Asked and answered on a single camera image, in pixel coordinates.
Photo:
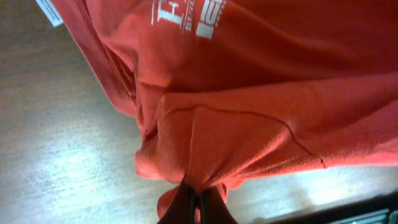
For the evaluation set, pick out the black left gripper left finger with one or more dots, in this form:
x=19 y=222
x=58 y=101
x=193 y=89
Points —
x=177 y=206

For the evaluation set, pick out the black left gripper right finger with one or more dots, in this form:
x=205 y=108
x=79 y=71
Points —
x=213 y=209

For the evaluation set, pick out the orange red printed t-shirt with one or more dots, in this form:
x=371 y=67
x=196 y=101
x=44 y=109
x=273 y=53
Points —
x=227 y=91

